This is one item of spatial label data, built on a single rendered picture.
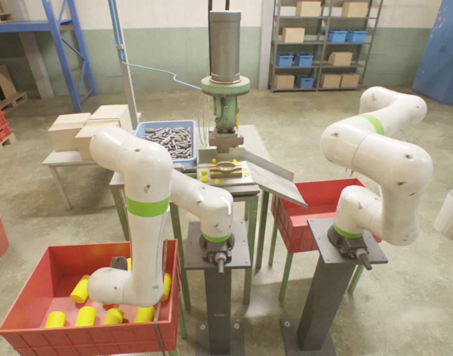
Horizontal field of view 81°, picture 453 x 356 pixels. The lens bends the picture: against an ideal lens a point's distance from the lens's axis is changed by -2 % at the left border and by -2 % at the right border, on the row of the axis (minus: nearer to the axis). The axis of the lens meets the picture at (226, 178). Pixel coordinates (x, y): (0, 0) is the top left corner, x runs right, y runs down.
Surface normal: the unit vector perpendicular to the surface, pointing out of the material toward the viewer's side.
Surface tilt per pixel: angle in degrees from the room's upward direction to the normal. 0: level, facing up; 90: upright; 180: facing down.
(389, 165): 65
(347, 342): 0
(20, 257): 0
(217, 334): 90
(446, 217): 93
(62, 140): 90
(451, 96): 90
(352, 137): 42
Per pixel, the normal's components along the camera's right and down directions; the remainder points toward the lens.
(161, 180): 0.70, 0.38
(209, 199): -0.17, -0.69
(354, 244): 0.00, -0.83
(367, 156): -0.73, -0.05
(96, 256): 0.08, 0.55
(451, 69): -0.99, 0.06
